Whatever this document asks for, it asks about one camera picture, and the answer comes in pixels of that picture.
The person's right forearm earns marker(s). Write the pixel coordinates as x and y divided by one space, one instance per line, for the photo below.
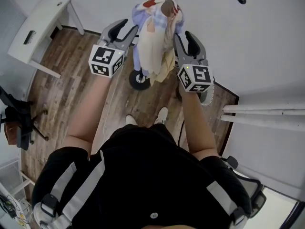
197 128

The person's left forearm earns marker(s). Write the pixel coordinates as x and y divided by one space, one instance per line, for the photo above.
88 113

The white frame table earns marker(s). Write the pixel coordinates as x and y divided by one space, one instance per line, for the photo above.
26 181

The person's right white shoe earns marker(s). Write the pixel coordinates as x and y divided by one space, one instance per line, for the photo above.
161 116

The white desk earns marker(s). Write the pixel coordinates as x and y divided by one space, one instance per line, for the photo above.
43 15

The lavender blue garment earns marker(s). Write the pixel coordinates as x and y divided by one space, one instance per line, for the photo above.
150 49

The black coat rack stand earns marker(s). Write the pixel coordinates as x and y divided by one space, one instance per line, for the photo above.
133 81

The black brown office chair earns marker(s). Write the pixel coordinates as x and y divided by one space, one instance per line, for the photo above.
21 118

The grey chest harness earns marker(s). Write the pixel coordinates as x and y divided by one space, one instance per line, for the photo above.
64 182

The white laundry basket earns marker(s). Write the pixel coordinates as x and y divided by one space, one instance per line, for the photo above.
209 96

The black mesh office chair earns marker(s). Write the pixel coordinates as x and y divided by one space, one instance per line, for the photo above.
258 199

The small dark desk object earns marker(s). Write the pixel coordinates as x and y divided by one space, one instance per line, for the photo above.
29 37

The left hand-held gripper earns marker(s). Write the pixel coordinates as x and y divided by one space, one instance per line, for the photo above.
104 61

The cream yellow garment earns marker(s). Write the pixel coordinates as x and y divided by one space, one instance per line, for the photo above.
166 68

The person's black clothing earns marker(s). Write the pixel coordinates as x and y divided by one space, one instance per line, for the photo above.
147 175

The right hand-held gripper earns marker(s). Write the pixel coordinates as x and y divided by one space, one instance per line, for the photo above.
195 77

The person's white shoe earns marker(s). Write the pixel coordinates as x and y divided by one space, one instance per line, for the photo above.
161 116
131 120

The white bar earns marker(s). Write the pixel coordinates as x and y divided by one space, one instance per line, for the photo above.
262 121
262 110

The person's left white shoe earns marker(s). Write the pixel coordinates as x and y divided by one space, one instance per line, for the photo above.
131 120

